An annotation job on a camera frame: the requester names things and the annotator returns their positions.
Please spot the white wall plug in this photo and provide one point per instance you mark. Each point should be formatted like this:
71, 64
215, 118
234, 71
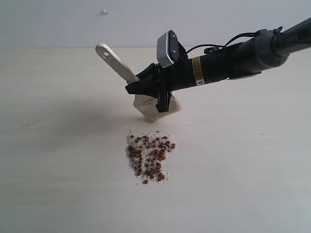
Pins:
104, 12

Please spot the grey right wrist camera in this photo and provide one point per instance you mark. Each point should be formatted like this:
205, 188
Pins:
169, 50

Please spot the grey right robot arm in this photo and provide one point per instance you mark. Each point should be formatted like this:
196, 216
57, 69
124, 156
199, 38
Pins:
266, 49

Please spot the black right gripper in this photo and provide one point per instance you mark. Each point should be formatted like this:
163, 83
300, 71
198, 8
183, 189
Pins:
172, 78

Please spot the brown and white granule pile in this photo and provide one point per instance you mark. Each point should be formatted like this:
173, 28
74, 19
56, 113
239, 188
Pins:
147, 154

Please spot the wooden paint brush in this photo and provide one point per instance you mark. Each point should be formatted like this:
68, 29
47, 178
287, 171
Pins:
144, 104

